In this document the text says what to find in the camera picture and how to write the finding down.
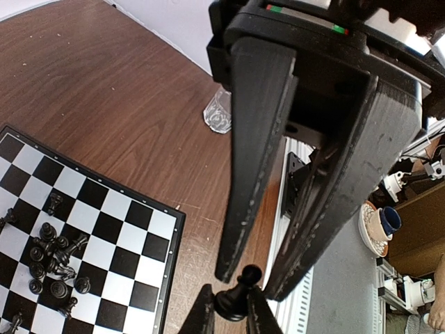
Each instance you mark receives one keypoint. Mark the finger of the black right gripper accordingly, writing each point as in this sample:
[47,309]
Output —
[263,89]
[384,120]

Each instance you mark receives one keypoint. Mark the black and grey chessboard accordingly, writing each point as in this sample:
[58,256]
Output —
[123,274]

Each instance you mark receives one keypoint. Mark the clear drinking glass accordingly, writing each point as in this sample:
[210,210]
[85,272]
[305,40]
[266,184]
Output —
[217,114]

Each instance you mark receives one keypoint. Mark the aluminium front rail frame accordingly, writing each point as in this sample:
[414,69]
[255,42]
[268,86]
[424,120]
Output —
[299,249]

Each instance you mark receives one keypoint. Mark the pile of black chess pieces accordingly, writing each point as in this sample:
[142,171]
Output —
[57,249]

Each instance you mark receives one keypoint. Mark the stacked ceramic dishes and cup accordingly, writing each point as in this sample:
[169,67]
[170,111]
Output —
[377,227]

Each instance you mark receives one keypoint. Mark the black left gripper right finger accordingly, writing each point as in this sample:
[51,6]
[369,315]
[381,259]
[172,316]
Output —
[260,319]

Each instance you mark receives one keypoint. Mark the black chess pawn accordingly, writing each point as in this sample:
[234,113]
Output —
[232,304]

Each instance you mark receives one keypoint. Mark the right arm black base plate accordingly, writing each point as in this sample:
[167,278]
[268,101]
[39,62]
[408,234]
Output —
[296,173]

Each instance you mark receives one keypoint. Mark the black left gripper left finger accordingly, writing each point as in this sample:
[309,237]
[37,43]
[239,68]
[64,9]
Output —
[201,318]

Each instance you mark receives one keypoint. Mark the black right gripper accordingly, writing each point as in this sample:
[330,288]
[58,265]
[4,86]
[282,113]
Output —
[333,46]

